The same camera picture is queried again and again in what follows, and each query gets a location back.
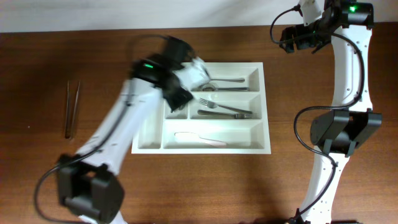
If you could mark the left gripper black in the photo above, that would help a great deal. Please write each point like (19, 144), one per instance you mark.
(180, 100)

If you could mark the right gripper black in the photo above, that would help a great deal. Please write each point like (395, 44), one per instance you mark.
(302, 42)

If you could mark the silver tablespoon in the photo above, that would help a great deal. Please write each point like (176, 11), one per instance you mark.
(234, 80)
(209, 87)

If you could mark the silver fork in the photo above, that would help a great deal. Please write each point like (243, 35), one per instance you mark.
(232, 115)
(213, 105)

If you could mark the pink white spoon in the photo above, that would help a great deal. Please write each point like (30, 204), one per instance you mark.
(188, 136)

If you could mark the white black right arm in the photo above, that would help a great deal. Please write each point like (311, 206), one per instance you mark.
(350, 120)

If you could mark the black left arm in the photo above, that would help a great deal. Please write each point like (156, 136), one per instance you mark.
(87, 182)

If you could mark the white plastic cutlery tray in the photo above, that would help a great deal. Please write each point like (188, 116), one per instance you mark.
(242, 136)

